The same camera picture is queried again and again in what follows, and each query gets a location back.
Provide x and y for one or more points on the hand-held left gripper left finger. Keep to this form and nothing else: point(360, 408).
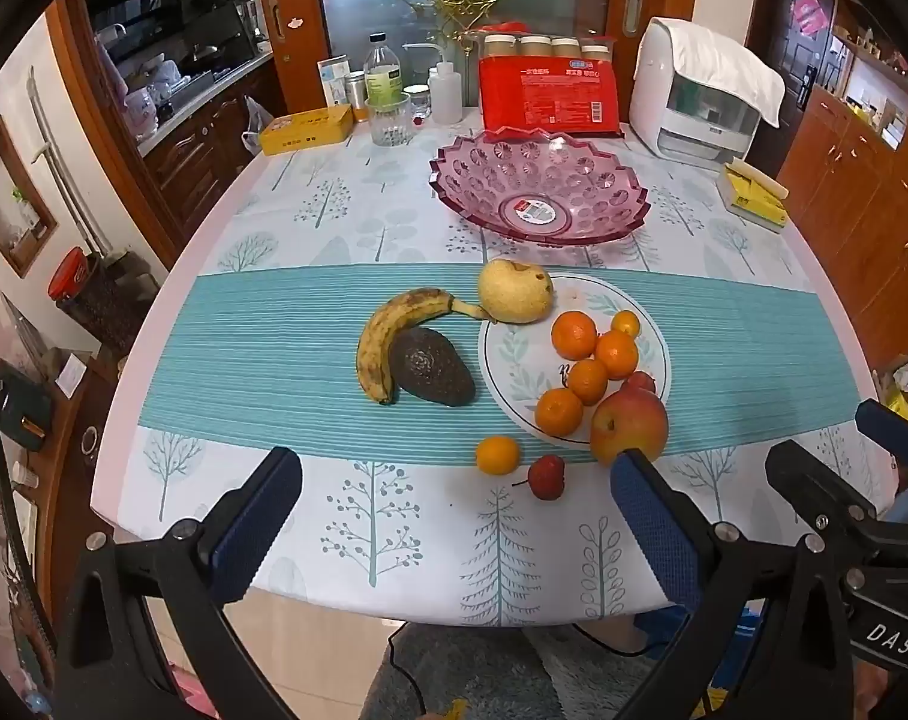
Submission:
point(255, 532)

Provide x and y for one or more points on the dark avocado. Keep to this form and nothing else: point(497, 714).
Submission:
point(431, 367)

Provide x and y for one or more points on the red pack of paper cups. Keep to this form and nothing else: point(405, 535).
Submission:
point(548, 94)

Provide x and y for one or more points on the small yellow-orange citrus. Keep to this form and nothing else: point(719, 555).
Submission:
point(626, 323)

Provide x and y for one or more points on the white leaf-print plate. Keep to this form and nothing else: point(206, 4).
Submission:
point(514, 360)

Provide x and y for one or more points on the white towel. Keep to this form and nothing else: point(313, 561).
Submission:
point(724, 60)

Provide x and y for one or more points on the small glass jar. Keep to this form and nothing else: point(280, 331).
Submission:
point(418, 101)

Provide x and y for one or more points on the wooden sideboard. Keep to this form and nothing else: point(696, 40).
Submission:
point(859, 187)

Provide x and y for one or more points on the pink glass fruit bowl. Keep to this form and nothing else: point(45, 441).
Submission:
point(484, 180)

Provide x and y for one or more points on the white countertop appliance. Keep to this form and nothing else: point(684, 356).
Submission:
point(694, 127)

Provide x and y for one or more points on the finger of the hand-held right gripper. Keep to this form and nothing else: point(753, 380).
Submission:
point(806, 480)
point(896, 427)

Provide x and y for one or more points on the white squeeze bottle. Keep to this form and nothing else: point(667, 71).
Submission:
point(445, 94)

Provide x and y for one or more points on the tree-print white tablecloth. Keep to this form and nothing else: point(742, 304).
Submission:
point(394, 532)

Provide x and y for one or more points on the yellow-white tissue pack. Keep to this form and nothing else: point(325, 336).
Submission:
point(754, 199)

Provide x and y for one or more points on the white and blue carton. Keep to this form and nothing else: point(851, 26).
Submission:
point(334, 80)

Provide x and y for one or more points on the spotted yellow banana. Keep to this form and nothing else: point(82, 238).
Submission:
point(371, 345)

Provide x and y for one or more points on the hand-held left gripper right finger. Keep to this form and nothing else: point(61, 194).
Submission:
point(653, 532)

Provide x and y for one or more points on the clear drinking glass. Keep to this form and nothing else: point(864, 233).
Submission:
point(389, 124)

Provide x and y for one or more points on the clear bottle with green label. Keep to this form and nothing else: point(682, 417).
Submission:
point(383, 75)

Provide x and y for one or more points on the white plastic bag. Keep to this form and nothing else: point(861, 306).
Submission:
point(255, 120)

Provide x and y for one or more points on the grey rug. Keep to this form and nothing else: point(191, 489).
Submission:
point(469, 679)

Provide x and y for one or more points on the red-yellow apple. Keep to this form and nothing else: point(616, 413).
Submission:
point(630, 424)

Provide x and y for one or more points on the small red fruit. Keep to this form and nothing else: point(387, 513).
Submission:
point(548, 477)
point(641, 382)

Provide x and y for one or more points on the jar with red lid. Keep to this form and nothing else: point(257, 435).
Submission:
point(72, 277)

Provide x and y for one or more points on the yellow pear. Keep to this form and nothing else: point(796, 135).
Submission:
point(514, 291)

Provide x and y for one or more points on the metal can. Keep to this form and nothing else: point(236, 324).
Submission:
point(356, 94)

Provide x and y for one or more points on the yellow tissue box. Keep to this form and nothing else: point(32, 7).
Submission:
point(308, 130)

